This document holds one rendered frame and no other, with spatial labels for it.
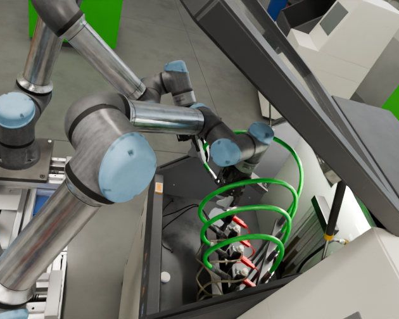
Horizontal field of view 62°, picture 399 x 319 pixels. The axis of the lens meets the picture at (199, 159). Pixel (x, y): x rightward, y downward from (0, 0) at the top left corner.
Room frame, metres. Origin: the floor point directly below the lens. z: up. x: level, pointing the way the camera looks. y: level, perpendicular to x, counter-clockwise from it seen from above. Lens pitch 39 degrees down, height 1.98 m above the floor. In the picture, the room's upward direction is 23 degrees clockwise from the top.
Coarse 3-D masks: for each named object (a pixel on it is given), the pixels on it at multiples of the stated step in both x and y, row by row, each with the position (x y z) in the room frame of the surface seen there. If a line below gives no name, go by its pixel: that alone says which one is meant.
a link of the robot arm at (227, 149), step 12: (216, 132) 0.77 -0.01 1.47; (228, 132) 0.77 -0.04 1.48; (216, 144) 0.72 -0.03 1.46; (228, 144) 0.72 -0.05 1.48; (240, 144) 0.74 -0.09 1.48; (252, 144) 0.78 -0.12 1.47; (216, 156) 0.71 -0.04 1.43; (228, 156) 0.70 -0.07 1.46; (240, 156) 0.72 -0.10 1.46; (252, 156) 0.78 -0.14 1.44
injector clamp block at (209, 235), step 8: (208, 232) 0.85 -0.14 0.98; (224, 232) 0.88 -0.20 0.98; (200, 240) 0.86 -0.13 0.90; (208, 240) 0.81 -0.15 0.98; (208, 248) 0.78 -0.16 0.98; (208, 256) 0.74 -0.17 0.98; (216, 256) 0.75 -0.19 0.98; (200, 264) 0.77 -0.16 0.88; (216, 264) 0.72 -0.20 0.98; (224, 264) 0.74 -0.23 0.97; (200, 272) 0.74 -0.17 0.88; (208, 272) 0.69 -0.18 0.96; (200, 280) 0.71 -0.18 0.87; (208, 280) 0.66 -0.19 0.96; (200, 288) 0.68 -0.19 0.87; (208, 288) 0.64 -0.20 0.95; (216, 288) 0.63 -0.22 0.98; (224, 288) 0.67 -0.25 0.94; (208, 296) 0.62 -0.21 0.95
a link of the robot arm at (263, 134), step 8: (248, 128) 0.83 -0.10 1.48; (256, 128) 0.82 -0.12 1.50; (264, 128) 0.83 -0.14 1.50; (256, 136) 0.80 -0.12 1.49; (264, 136) 0.80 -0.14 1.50; (272, 136) 0.82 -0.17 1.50; (256, 144) 0.79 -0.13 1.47; (264, 144) 0.80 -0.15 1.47; (256, 152) 0.78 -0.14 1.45; (264, 152) 0.82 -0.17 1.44; (248, 160) 0.80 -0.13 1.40; (256, 160) 0.81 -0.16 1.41
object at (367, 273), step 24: (360, 240) 0.53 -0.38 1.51; (384, 240) 0.52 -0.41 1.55; (336, 264) 0.51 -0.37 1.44; (360, 264) 0.49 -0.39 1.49; (384, 264) 0.47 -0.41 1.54; (288, 288) 0.52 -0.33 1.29; (312, 288) 0.49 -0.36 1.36; (336, 288) 0.47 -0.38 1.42; (360, 288) 0.45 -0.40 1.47; (384, 288) 0.43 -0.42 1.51; (264, 312) 0.49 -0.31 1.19; (288, 312) 0.46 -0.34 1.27; (312, 312) 0.44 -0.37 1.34; (336, 312) 0.43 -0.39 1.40; (360, 312) 0.41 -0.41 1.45; (384, 312) 0.39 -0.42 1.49
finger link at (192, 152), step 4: (192, 144) 0.94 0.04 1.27; (200, 144) 0.93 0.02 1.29; (192, 148) 0.93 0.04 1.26; (200, 148) 0.92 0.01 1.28; (188, 152) 0.93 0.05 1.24; (192, 152) 0.93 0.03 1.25; (196, 152) 0.92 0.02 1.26; (200, 152) 0.91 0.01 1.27; (204, 152) 0.93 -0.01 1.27; (196, 156) 0.92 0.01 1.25; (200, 156) 0.91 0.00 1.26; (204, 156) 0.92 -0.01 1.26; (204, 160) 0.92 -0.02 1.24
